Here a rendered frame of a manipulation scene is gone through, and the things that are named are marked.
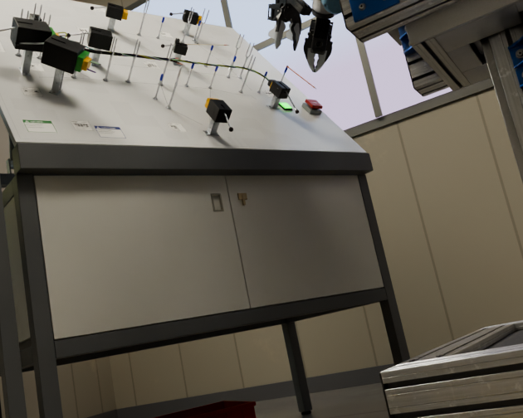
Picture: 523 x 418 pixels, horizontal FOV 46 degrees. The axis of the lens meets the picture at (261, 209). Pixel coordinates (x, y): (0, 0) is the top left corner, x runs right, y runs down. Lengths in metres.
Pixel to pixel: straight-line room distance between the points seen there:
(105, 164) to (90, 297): 0.33
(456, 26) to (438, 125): 1.93
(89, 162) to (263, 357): 2.13
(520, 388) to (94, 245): 1.04
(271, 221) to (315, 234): 0.17
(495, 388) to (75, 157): 1.09
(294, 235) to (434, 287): 1.33
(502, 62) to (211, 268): 0.90
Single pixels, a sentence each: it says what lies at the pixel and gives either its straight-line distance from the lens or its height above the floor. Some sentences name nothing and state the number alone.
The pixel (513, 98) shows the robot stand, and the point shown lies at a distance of 1.32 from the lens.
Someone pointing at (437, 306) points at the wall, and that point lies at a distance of 3.10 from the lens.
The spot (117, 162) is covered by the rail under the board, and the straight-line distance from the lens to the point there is 1.62.
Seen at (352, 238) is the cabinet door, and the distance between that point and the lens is 2.05.
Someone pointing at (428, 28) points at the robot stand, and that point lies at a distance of 1.27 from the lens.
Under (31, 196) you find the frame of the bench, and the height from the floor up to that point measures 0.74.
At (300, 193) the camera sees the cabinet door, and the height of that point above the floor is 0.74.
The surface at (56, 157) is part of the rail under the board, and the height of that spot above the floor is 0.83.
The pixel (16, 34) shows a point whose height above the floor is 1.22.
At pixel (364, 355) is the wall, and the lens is 3.23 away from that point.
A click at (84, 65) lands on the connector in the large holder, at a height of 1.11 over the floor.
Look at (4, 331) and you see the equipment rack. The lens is 1.43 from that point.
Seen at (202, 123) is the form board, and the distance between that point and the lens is 1.90.
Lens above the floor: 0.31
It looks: 12 degrees up
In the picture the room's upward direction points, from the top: 11 degrees counter-clockwise
